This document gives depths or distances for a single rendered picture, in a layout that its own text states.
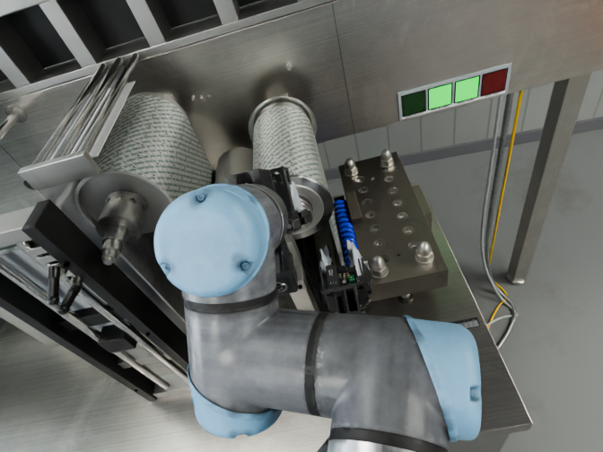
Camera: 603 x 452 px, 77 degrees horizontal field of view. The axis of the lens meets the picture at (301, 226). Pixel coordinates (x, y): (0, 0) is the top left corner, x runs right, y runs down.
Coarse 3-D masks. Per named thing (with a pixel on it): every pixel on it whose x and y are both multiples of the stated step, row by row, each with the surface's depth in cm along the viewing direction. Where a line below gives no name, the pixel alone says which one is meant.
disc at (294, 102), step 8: (280, 96) 77; (264, 104) 77; (272, 104) 77; (280, 104) 77; (288, 104) 78; (296, 104) 78; (304, 104) 78; (256, 112) 78; (304, 112) 79; (312, 112) 79; (256, 120) 80; (312, 120) 81; (312, 128) 82
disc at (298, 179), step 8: (296, 176) 59; (304, 176) 59; (296, 184) 60; (304, 184) 60; (312, 184) 60; (320, 184) 60; (320, 192) 61; (328, 192) 62; (328, 200) 63; (312, 208) 64; (328, 208) 64; (328, 216) 66; (320, 224) 67; (304, 232) 68; (312, 232) 68
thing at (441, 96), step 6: (450, 84) 85; (432, 90) 85; (438, 90) 86; (444, 90) 86; (450, 90) 86; (432, 96) 86; (438, 96) 87; (444, 96) 87; (450, 96) 87; (432, 102) 88; (438, 102) 88; (444, 102) 88; (432, 108) 89
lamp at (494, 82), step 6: (498, 72) 84; (504, 72) 84; (486, 78) 84; (492, 78) 85; (498, 78) 85; (504, 78) 85; (486, 84) 86; (492, 84) 86; (498, 84) 86; (486, 90) 86; (492, 90) 87; (498, 90) 87
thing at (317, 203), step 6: (270, 108) 78; (300, 186) 60; (300, 192) 61; (306, 192) 61; (312, 192) 61; (312, 198) 62; (318, 198) 62; (312, 204) 63; (318, 204) 63; (318, 210) 64; (318, 216) 65; (312, 222) 66
